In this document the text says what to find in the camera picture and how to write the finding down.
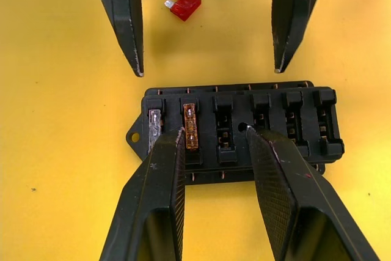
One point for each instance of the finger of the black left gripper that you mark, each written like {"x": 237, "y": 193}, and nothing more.
{"x": 125, "y": 7}
{"x": 290, "y": 13}

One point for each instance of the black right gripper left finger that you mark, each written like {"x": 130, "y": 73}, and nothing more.
{"x": 152, "y": 200}

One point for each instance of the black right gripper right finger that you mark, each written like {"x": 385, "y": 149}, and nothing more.
{"x": 293, "y": 187}

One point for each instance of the black fuse box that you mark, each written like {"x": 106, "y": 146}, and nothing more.
{"x": 204, "y": 114}

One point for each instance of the red blade fuse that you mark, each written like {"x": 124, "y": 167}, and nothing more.
{"x": 184, "y": 7}

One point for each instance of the clear blade fuse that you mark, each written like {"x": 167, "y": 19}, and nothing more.
{"x": 153, "y": 120}

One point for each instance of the orange blade fuse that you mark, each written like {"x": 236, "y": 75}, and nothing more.
{"x": 191, "y": 120}

